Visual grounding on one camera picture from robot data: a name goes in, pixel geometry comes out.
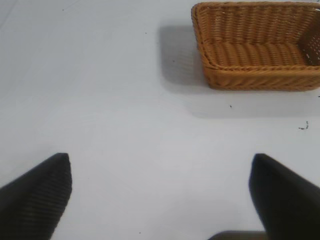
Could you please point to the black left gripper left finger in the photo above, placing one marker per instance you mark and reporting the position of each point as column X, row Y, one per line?
column 35, row 200

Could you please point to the brown woven wicker basket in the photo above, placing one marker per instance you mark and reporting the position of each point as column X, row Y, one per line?
column 255, row 47

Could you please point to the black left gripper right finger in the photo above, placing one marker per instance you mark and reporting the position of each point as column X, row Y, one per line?
column 285, row 200

